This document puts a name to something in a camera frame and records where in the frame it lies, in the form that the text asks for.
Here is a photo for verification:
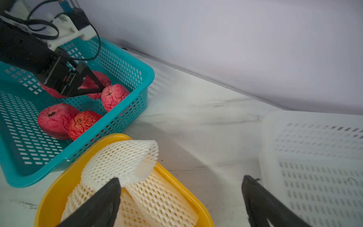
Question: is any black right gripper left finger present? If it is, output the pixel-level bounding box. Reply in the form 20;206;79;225
58;178;122;227

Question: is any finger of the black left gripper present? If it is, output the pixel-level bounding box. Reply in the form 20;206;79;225
66;61;106;97

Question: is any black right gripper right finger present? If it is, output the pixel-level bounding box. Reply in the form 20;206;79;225
242;175;309;227

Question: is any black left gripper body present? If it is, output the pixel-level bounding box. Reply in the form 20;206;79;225
36;47;84;96

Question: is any netted red apple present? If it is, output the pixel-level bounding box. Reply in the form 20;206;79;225
37;103;80;140
68;111;103;141

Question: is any netted apple top back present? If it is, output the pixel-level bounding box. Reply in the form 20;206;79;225
40;83;66;98

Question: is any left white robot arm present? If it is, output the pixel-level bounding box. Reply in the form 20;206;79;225
1;20;105;97

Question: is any yellow plastic tub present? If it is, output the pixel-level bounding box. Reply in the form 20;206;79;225
34;133;214;227

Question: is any white plastic perforated basket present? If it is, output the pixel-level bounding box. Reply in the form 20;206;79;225
259;111;363;227

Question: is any teal plastic perforated basket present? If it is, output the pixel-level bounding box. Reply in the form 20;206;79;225
1;38;155;188

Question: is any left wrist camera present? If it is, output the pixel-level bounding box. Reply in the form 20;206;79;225
44;8;96;51

